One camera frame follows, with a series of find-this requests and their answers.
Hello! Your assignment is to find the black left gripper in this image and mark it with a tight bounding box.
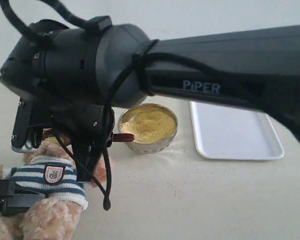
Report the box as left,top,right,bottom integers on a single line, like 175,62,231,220
0,180,47,217

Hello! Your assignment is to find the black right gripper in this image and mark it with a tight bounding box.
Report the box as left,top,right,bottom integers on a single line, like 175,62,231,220
50,103,114,183

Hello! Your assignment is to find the tan teddy bear striped sweater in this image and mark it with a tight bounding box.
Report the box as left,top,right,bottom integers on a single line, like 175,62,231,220
0,127,113,240

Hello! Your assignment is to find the dark red wooden spoon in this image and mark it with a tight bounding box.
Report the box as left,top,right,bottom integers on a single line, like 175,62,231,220
112,133,135,143

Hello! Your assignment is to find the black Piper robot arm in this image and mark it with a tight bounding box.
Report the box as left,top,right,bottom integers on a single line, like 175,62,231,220
0,16,300,183

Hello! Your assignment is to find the steel bowl of yellow grain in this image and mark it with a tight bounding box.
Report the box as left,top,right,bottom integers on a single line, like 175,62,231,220
117,103,178,154

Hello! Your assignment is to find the white rectangular plastic tray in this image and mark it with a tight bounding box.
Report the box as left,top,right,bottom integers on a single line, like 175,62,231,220
189,101,285,161

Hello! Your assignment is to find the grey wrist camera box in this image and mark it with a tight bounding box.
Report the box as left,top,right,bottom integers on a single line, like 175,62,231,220
11,98,45,153

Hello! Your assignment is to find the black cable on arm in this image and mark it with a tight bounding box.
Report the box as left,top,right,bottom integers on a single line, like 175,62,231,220
0,0,266,211

